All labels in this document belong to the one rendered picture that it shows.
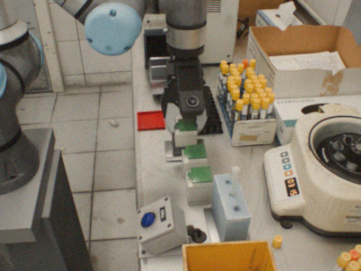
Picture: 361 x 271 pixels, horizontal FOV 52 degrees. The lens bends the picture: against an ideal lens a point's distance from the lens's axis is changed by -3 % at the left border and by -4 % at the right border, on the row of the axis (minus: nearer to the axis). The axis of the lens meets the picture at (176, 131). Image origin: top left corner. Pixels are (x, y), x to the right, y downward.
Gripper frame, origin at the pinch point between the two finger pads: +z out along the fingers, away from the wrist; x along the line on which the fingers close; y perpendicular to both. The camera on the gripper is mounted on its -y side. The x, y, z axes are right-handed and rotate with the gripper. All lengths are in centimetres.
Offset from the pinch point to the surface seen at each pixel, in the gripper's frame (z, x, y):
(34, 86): 88, 85, 162
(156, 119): 5.9, 5.8, 12.2
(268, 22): 0, -35, 56
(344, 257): -4.7, -19.5, -36.3
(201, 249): -2.7, 0.9, -31.4
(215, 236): 5.1, -3.0, -23.8
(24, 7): 32, 79, 162
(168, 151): 4.7, 3.8, -0.9
